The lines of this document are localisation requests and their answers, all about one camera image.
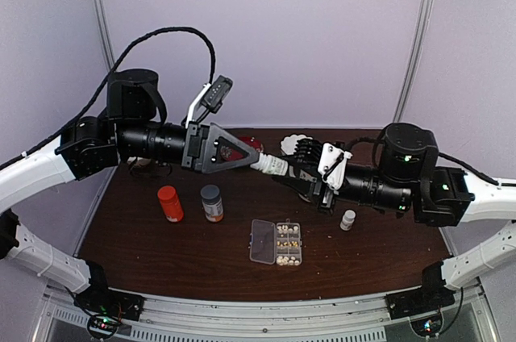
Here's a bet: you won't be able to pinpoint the white pills in organizer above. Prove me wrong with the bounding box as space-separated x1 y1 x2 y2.
277 225 300 236

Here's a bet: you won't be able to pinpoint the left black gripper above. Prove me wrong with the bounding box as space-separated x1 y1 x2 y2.
115 119 261 175

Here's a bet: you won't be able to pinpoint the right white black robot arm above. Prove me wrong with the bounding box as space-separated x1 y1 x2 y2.
273 123 515 311

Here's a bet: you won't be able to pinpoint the grey lid pill bottle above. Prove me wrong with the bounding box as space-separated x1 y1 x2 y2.
200 185 224 223

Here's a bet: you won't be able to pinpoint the patterned mug yellow inside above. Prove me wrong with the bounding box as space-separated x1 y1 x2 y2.
299 169 319 202

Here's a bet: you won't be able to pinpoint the orange pill bottle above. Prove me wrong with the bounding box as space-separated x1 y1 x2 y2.
157 186 184 223

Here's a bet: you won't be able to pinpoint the left aluminium frame post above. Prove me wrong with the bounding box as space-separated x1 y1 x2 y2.
92 0 115 69

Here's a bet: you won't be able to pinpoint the aluminium frame post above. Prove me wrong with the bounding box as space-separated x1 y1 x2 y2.
92 0 115 69
393 0 435 123

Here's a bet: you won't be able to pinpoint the yellow pills in organizer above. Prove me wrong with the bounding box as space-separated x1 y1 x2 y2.
277 239 301 248

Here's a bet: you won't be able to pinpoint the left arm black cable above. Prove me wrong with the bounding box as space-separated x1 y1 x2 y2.
0 26 218 161

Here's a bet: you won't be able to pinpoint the small white bottle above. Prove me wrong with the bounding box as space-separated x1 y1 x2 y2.
250 152 289 177
339 210 356 231

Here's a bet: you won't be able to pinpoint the right aluminium frame post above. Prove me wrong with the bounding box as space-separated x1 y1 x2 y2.
393 0 435 123

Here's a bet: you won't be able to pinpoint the white scalloped bowl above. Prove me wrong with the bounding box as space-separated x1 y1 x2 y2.
280 134 312 155

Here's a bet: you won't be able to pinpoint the small white bowl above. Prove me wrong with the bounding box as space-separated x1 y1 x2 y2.
127 157 152 168

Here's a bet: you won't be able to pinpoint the cream pills in organizer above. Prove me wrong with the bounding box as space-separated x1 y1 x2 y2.
276 255 302 266

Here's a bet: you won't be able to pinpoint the front aluminium rail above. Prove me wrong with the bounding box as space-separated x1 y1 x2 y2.
31 273 501 342

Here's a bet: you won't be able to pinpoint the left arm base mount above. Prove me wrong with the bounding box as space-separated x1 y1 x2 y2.
74 290 144 321

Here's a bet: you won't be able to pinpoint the red patterned plate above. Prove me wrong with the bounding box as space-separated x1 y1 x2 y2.
219 136 264 162

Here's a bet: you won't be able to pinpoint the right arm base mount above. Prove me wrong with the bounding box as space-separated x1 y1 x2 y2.
385 288 455 319

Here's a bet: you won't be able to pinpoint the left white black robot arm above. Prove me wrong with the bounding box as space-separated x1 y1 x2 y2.
1 69 260 313

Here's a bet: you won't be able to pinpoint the clear plastic pill organizer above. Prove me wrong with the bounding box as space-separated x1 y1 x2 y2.
249 219 303 265

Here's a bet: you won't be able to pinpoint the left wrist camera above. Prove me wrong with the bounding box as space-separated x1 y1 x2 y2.
183 75 233 127

